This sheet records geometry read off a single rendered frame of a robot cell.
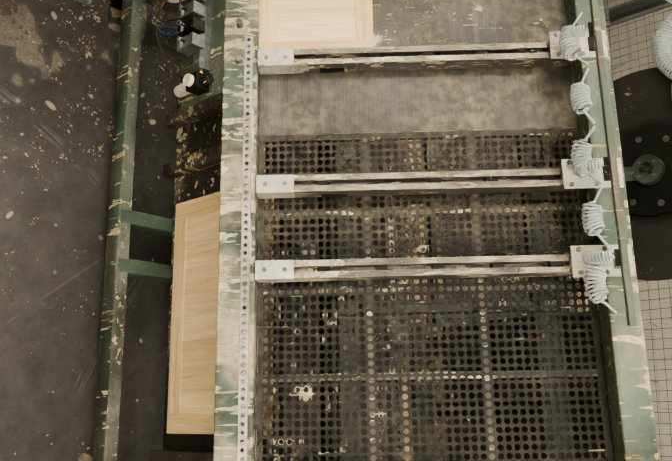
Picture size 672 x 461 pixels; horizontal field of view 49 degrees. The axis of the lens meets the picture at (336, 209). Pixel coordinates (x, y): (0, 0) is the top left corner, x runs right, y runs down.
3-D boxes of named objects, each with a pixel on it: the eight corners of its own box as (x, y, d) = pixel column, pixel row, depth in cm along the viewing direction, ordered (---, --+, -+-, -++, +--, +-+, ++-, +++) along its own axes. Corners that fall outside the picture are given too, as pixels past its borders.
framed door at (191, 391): (180, 205, 302) (175, 204, 301) (274, 177, 268) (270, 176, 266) (171, 433, 279) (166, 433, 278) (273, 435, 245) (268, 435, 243)
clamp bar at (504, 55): (260, 54, 262) (250, 20, 238) (595, 44, 259) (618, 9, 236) (260, 79, 259) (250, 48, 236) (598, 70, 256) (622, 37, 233)
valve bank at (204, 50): (154, -27, 272) (196, -52, 257) (185, -11, 283) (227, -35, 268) (148, 98, 259) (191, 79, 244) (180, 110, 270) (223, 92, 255)
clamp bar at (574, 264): (257, 258, 242) (247, 243, 219) (619, 251, 240) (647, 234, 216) (257, 288, 240) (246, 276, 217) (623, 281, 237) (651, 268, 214)
